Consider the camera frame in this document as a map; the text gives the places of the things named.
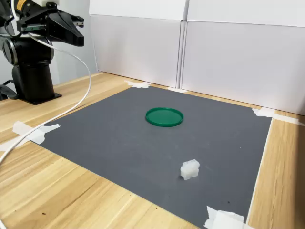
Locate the small white plastic terminal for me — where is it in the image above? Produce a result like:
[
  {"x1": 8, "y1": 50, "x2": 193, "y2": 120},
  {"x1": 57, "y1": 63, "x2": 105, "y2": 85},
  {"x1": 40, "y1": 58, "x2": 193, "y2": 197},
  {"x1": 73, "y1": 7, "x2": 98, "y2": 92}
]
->
[{"x1": 180, "y1": 159, "x2": 200, "y2": 181}]

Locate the round green lid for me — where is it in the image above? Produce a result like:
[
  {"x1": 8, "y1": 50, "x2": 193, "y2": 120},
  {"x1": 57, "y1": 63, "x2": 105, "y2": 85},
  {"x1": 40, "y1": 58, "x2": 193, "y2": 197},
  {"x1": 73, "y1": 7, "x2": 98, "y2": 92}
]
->
[{"x1": 145, "y1": 107, "x2": 184, "y2": 128}]

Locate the dark grey mat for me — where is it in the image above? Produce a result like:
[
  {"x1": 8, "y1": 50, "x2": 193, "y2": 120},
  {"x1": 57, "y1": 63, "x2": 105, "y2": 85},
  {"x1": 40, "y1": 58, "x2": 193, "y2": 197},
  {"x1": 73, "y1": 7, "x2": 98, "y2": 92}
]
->
[{"x1": 39, "y1": 85, "x2": 273, "y2": 229}]

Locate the white camera cable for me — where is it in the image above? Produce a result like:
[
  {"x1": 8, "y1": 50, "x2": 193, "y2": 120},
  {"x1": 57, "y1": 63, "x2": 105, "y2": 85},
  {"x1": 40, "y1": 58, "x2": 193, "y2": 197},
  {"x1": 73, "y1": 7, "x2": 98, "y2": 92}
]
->
[{"x1": 0, "y1": 0, "x2": 92, "y2": 229}]

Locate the black power cable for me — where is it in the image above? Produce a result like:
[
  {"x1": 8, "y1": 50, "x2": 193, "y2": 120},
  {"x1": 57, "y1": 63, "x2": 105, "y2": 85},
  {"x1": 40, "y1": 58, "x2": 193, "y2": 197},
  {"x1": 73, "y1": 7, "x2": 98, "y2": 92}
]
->
[{"x1": 0, "y1": 80, "x2": 19, "y2": 101}]

